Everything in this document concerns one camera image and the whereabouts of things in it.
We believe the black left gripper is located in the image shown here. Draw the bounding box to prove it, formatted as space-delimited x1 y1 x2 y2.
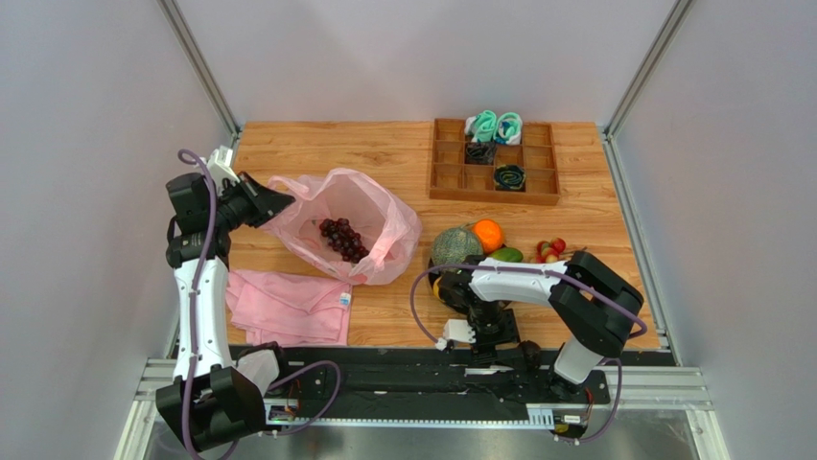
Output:
207 172 293 233

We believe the fake dark plum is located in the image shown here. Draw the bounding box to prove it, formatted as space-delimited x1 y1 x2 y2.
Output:
517 340 542 371

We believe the pink plastic bag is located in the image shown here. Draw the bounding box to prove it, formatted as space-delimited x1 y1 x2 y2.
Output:
261 168 423 286

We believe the fake green orange mango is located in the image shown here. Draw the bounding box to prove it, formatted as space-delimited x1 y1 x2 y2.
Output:
488 246 525 263

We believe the fake green netted melon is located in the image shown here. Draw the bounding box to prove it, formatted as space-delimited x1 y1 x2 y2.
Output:
431 225 484 265

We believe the fake yellow lemon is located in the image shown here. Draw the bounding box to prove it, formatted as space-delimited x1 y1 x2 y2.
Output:
432 278 443 302

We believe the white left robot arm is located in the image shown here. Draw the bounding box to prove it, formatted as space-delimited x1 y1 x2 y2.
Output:
155 172 295 458

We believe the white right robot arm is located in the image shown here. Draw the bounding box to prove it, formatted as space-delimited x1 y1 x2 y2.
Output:
435 251 647 390

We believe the fake dark grapes bunch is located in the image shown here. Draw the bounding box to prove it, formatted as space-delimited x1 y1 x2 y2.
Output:
318 218 370 264

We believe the black rimmed plate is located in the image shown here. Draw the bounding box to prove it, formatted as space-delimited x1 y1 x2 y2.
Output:
429 268 472 314

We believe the pink folded cloth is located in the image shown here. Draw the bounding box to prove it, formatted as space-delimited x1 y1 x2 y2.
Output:
226 269 352 347

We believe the wooden compartment tray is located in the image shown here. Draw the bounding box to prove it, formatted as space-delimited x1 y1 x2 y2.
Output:
429 119 561 206

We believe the dark blue yellow rolled sock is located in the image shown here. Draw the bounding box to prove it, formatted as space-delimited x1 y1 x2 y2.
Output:
493 164 526 192

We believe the black patterned rolled sock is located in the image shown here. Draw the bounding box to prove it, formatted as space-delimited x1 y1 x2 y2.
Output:
464 142 497 166

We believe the teal white rolled sock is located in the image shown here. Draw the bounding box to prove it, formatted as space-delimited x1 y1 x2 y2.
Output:
464 110 498 143

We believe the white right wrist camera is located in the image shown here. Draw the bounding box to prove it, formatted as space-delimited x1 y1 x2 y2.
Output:
435 319 477 351

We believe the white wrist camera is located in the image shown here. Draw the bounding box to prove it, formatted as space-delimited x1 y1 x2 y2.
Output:
206 146 239 195
435 319 477 351

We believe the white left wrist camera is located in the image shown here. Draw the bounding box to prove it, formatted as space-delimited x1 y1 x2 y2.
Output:
206 146 239 195

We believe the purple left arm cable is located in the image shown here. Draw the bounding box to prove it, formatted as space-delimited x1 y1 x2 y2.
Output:
176 149 343 460

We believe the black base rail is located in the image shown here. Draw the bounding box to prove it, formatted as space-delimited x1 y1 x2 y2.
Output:
262 347 623 425

